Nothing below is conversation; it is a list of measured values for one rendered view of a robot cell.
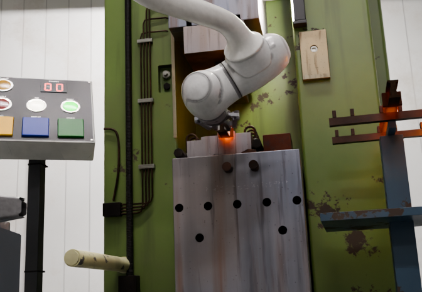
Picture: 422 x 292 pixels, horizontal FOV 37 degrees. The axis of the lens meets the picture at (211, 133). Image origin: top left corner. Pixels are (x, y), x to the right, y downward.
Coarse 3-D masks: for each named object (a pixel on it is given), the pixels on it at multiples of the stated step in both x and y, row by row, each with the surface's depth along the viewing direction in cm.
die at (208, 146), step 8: (208, 136) 193; (216, 136) 192; (240, 136) 191; (248, 136) 190; (192, 144) 193; (200, 144) 192; (208, 144) 192; (216, 144) 192; (224, 144) 191; (232, 144) 191; (240, 144) 190; (248, 144) 190; (192, 152) 192; (200, 152) 192; (208, 152) 191; (216, 152) 191; (224, 152) 191; (232, 152) 190; (240, 152) 190
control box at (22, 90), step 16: (16, 80) 194; (32, 80) 196; (48, 80) 197; (64, 80) 199; (80, 80) 200; (0, 96) 188; (16, 96) 189; (32, 96) 191; (48, 96) 192; (64, 96) 193; (80, 96) 195; (0, 112) 183; (16, 112) 184; (32, 112) 186; (48, 112) 187; (64, 112) 188; (80, 112) 190; (16, 128) 180; (0, 144) 176; (16, 144) 178; (32, 144) 179; (48, 144) 180; (64, 144) 181; (80, 144) 182; (80, 160) 187
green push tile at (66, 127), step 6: (60, 120) 185; (66, 120) 185; (72, 120) 186; (78, 120) 186; (60, 126) 183; (66, 126) 183; (72, 126) 184; (78, 126) 184; (60, 132) 181; (66, 132) 182; (72, 132) 182; (78, 132) 183
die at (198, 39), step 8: (184, 32) 203; (192, 32) 202; (200, 32) 202; (208, 32) 201; (216, 32) 201; (184, 40) 202; (192, 40) 202; (200, 40) 201; (208, 40) 201; (216, 40) 200; (224, 40) 200; (184, 48) 201; (192, 48) 201; (200, 48) 200; (208, 48) 200; (216, 48) 199; (224, 48) 199; (192, 56) 203; (200, 56) 203; (208, 56) 204; (216, 56) 204; (224, 56) 204; (192, 64) 210; (200, 64) 210; (208, 64) 211
